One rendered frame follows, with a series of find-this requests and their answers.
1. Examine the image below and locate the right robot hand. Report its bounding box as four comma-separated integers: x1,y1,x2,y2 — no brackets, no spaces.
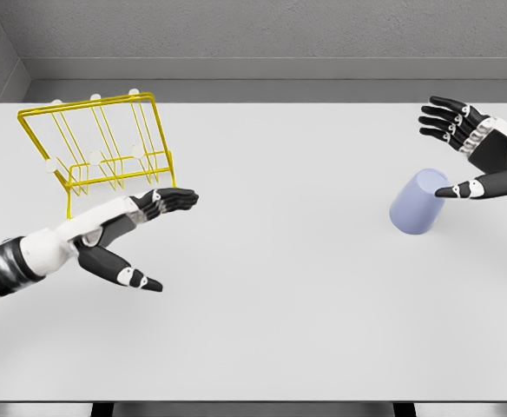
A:
418,96,507,202

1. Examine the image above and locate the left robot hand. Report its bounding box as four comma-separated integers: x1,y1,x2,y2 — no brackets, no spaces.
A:
56,188,200,294

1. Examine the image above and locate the lavender plastic cup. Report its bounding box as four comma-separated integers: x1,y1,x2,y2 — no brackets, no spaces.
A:
388,168,450,236

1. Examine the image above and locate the yellow wire cup holder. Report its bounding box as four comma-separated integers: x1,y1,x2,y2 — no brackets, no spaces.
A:
17,89,179,219

